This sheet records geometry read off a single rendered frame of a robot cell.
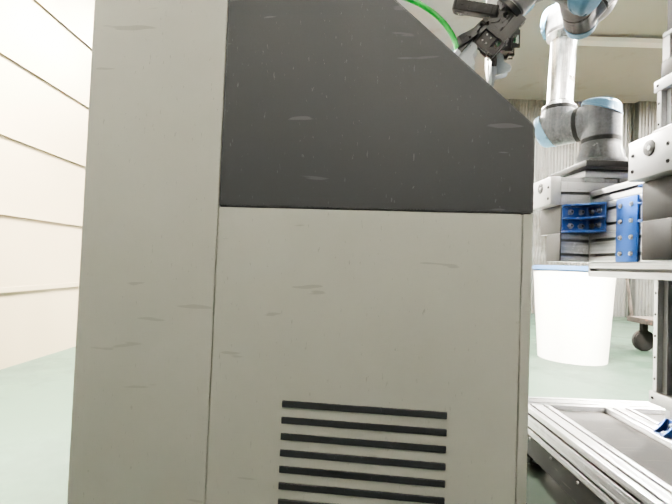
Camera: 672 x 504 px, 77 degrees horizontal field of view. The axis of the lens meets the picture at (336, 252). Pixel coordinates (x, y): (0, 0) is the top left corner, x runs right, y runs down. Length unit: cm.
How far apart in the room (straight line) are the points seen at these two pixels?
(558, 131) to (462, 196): 94
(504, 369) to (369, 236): 34
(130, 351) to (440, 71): 79
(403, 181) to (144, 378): 62
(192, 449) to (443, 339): 51
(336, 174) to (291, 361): 36
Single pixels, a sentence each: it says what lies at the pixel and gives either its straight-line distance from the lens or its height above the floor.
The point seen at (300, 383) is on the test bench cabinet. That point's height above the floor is 46.
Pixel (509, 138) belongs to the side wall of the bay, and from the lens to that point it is 85.
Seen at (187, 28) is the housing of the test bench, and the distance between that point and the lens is 98.
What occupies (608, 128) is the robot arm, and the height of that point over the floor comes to 115.
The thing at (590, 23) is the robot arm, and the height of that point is 132.
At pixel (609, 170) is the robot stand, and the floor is 102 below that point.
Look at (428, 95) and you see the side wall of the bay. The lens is 85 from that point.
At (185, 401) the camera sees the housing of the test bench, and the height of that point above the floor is 42.
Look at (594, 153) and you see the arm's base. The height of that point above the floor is 108.
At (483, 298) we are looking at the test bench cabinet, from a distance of 81.
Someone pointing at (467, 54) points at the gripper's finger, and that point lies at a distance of 123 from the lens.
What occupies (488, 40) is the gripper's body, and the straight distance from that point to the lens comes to 125.
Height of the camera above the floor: 69
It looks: 2 degrees up
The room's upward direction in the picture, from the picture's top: 2 degrees clockwise
